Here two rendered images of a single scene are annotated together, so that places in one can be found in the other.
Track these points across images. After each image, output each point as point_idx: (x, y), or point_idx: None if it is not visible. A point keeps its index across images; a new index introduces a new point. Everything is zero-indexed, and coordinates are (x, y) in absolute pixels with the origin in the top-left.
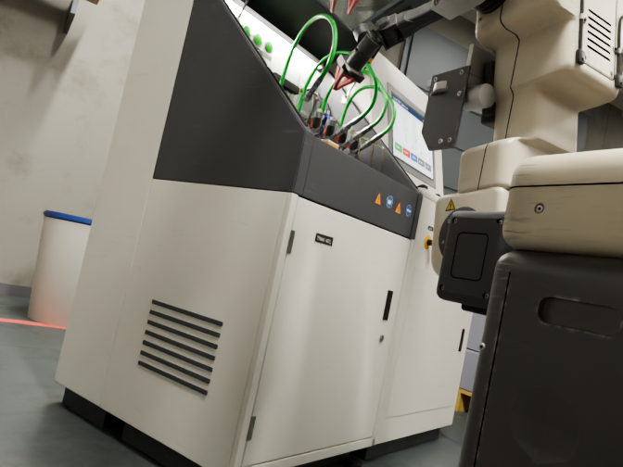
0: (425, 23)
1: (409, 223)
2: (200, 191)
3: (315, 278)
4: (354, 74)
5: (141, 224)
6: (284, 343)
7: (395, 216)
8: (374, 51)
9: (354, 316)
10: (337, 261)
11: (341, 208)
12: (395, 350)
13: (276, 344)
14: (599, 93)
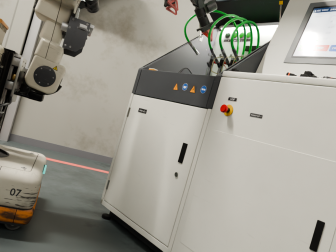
0: None
1: (204, 98)
2: None
3: (137, 128)
4: (197, 30)
5: None
6: (122, 154)
7: (190, 94)
8: (197, 13)
9: (157, 153)
10: (148, 121)
11: (152, 95)
12: (190, 190)
13: (119, 153)
14: (36, 14)
